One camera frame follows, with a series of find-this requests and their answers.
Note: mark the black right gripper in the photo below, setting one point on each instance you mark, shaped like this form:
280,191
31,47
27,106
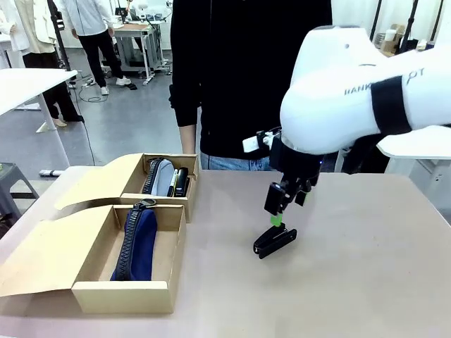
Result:
296,163

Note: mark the black stapler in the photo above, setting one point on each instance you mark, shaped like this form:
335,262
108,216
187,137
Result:
182,181
276,242

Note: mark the yellow black utility knife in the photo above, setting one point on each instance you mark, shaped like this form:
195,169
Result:
173,183

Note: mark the grey zipper pencil case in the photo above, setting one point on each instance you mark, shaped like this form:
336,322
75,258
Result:
162,176

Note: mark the blue zipper pencil case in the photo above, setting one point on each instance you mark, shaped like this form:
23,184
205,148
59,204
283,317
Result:
139,243

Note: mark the cardboard box with grey case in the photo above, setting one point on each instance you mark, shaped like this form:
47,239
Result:
105,179

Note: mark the cardboard box with blue case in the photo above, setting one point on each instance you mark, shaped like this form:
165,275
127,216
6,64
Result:
46,253

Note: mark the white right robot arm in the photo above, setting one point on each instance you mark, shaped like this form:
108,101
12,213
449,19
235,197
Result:
338,95

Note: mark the person's right forearm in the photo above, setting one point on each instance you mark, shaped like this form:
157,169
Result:
187,139

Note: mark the white side table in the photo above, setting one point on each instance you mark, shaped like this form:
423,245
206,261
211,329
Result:
415,144

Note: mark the person in black hoodie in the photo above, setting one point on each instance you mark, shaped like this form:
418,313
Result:
232,70

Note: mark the stacked cardboard cartons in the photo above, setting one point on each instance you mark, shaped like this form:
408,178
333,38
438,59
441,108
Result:
389,40

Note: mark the black tripod stand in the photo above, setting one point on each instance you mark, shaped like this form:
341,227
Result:
410,24

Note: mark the grey height adjustable desk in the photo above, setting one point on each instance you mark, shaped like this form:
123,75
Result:
139,38

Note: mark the bystander white shirt black trousers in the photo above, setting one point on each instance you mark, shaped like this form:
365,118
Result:
93,38

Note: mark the grey metal stool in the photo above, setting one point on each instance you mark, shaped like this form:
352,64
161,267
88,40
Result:
14,179

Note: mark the white office table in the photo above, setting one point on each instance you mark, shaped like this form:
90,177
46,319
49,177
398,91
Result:
24,88

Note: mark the black tripod pole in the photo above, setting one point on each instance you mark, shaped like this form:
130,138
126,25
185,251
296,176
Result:
58,28

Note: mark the bystander in cream coat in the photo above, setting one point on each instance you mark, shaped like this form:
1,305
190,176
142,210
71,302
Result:
38,31

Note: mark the bystander in white top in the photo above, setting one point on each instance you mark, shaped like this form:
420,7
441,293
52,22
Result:
8,31

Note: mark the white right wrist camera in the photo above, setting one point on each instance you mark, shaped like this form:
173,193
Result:
251,144

